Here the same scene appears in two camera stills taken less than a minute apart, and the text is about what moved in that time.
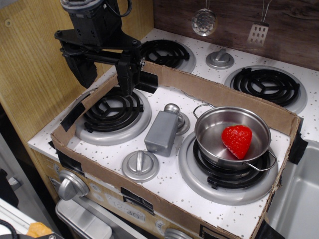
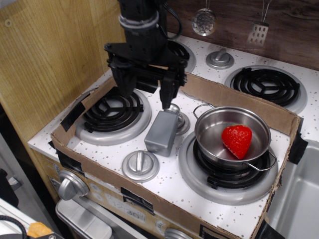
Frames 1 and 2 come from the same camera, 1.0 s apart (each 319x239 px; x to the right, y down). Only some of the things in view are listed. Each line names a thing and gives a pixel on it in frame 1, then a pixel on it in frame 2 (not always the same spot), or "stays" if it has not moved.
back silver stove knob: (220, 60) stays
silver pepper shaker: (161, 136) stays
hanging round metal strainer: (204, 21) stays
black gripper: (97, 33) to (150, 58)
